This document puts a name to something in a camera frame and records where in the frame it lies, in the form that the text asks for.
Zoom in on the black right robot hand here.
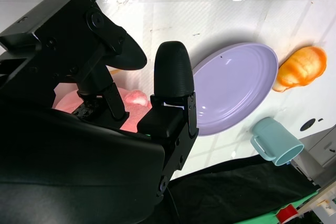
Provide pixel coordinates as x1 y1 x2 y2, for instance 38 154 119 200
0 0 200 224

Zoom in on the pink plush doll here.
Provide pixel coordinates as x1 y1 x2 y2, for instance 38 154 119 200
51 82 153 133

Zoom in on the purple plate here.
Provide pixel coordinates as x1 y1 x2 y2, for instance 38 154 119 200
192 42 279 137

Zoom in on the black backdrop cloth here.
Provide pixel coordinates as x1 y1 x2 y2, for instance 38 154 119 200
162 153 321 224

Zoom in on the green mat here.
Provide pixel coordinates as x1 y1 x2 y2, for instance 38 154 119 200
230 189 321 224

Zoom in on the teal mug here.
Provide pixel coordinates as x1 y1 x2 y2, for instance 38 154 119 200
250 116 305 167

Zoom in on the red tape roll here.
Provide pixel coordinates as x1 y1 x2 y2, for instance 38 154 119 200
276 205 299 223

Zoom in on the black round table grommet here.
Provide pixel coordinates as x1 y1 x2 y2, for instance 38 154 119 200
300 119 316 132

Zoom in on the orange striped pumpkin plush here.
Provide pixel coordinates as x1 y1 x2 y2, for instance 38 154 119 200
272 46 328 93

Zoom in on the grey cabinet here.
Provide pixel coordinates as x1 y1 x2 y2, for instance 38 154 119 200
290 126 336 186

